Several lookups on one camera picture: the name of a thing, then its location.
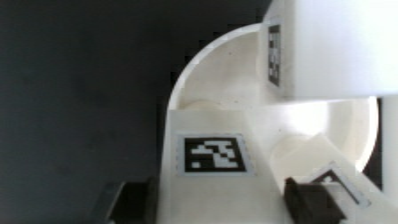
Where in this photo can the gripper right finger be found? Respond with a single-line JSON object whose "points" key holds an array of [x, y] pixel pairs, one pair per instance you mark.
{"points": [[310, 203]]}

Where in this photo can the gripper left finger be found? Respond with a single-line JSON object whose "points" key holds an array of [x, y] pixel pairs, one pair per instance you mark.
{"points": [[127, 203]]}

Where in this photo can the white right fence bar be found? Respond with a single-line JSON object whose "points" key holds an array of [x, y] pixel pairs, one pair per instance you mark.
{"points": [[390, 141]]}

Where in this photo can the white round stool seat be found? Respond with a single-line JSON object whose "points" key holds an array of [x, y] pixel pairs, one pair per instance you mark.
{"points": [[223, 85]]}

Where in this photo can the white stool leg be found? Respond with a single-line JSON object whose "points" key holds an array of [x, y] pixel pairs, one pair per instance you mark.
{"points": [[310, 161], [218, 184], [330, 48]]}

